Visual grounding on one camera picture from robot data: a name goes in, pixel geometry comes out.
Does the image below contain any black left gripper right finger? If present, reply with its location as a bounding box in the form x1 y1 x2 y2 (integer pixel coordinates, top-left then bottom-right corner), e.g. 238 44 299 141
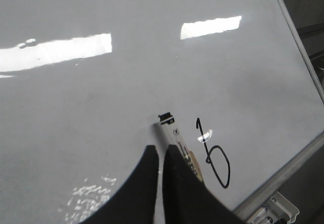
163 144 243 223

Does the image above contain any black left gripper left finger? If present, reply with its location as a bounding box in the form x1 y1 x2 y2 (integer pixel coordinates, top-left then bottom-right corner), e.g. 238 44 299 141
82 145 159 223

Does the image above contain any black and white whiteboard marker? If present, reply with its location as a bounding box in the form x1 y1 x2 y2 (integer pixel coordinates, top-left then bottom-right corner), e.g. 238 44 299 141
156 112 196 196

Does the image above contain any black capped whiteboard marker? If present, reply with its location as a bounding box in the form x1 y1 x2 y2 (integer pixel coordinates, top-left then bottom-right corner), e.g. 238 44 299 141
247 206 268 223

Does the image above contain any blue capped whiteboard marker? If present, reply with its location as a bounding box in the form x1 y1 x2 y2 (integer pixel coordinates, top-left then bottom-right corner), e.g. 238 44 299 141
259 216 273 224

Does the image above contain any white marker tray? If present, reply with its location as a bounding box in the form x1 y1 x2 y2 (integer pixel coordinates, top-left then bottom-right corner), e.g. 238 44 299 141
244 191 300 224

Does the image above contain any white whiteboard with grey frame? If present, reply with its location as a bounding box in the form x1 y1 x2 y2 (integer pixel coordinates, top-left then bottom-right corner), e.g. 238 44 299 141
1 0 323 223

